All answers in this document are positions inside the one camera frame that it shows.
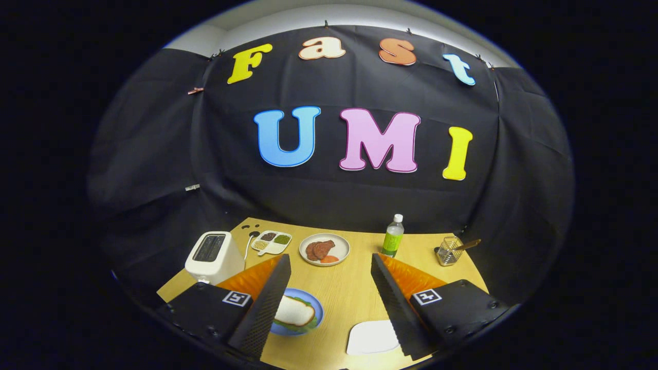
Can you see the black backdrop cloth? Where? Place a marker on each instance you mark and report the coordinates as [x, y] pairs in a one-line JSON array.
[[329, 195]]

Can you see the white square plate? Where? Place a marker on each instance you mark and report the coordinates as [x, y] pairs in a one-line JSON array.
[[370, 338]]

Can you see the white round plate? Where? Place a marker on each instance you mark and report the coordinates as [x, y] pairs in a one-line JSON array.
[[340, 246]]

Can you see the red cloth clip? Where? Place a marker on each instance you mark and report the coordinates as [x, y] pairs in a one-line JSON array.
[[195, 91]]

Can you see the green label plastic bottle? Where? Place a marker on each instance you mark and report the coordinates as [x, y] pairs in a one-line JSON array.
[[392, 241]]

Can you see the green lettuce leaf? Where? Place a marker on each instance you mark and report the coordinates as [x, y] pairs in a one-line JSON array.
[[300, 327]]

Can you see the bread slice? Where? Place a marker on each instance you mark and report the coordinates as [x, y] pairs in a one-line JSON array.
[[294, 311]]

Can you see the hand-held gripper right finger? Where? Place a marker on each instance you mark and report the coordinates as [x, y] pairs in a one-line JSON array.
[[396, 318]]

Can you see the dark spice heap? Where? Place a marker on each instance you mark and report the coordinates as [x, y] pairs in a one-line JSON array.
[[268, 237]]

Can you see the red tomato slice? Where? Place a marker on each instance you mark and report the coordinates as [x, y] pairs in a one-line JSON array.
[[329, 259]]

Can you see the blue plate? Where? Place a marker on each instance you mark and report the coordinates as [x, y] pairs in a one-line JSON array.
[[318, 308]]

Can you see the white divided seasoning tray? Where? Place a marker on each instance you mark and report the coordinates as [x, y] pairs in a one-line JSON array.
[[275, 247]]

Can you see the brown meat patty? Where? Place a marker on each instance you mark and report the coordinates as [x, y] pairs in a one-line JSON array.
[[310, 252], [324, 249]]

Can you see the white toaster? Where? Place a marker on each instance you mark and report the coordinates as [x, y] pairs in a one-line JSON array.
[[216, 267]]

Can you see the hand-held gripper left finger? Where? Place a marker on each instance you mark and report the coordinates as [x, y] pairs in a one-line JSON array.
[[262, 318]]

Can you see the green spice heap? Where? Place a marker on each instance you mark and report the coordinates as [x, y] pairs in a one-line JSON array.
[[282, 239]]

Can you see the tan grain heap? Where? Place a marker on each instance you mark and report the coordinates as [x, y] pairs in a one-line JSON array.
[[260, 245]]

